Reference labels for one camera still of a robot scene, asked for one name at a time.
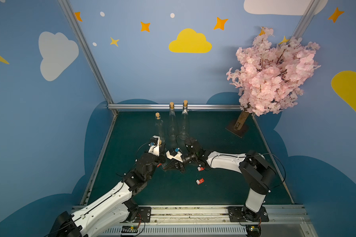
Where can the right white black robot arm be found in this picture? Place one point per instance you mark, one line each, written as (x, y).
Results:
(258, 173)

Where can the right aluminium frame post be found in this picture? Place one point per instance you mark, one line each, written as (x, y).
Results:
(306, 19)

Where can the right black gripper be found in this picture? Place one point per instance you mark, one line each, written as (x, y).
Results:
(180, 163)

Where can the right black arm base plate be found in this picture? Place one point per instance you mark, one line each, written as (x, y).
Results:
(243, 214)

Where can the pink artificial blossom tree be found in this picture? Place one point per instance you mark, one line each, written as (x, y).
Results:
(269, 78)

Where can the left aluminium frame post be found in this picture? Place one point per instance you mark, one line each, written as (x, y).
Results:
(74, 24)

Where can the clear glass bottle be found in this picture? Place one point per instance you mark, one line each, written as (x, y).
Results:
(173, 129)
(160, 127)
(163, 166)
(184, 129)

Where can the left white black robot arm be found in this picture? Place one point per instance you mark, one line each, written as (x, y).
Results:
(116, 205)

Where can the small circuit board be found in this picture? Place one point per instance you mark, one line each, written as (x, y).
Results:
(129, 230)
(253, 231)

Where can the aluminium frame post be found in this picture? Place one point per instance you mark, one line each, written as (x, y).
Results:
(306, 19)
(74, 24)

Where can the left small circuit board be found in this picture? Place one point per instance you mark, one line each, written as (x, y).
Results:
(129, 230)

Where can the right small circuit board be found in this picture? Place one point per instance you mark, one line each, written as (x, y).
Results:
(253, 231)

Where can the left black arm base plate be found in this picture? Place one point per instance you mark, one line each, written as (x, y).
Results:
(141, 213)

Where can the aluminium front rail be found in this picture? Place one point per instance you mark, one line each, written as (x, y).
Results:
(213, 221)

